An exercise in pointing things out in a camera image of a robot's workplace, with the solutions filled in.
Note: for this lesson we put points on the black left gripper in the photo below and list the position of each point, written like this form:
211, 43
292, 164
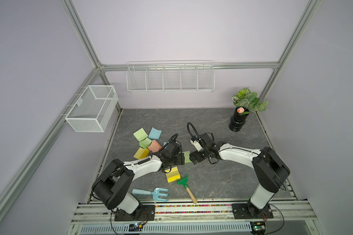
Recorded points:
180, 159

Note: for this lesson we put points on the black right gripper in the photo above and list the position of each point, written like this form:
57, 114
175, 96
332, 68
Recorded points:
197, 158

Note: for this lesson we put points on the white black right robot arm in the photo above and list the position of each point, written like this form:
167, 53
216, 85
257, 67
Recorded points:
270, 169

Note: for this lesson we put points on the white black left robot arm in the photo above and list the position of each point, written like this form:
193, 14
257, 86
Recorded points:
112, 186

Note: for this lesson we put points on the pink memo pad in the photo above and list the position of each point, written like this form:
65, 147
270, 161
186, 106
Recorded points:
155, 146

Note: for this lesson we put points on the light blue memo pad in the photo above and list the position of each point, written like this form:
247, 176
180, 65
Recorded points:
155, 134

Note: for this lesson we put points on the yellow fanned memo pad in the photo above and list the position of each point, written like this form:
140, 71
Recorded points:
141, 153

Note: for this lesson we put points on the light green memo pad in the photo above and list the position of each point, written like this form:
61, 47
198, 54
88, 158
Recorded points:
140, 134

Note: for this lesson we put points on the black glossy vase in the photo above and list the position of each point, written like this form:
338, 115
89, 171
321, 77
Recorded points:
238, 119

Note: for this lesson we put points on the light blue garden fork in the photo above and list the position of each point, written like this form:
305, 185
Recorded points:
158, 194

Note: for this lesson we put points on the green artificial plant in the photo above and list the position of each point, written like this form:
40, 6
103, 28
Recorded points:
247, 101

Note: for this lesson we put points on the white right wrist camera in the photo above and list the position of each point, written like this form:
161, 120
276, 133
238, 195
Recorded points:
196, 144

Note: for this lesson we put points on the green garden rake wooden handle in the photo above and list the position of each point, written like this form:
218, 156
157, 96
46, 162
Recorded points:
183, 182

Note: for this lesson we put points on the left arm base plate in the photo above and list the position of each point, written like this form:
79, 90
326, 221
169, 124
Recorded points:
143, 213

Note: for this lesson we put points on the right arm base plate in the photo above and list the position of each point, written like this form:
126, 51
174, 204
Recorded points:
249, 211

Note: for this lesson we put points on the white wire shelf basket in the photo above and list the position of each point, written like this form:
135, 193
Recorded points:
170, 76

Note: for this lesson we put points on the white wire side basket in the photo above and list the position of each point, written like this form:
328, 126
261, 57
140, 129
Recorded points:
93, 109

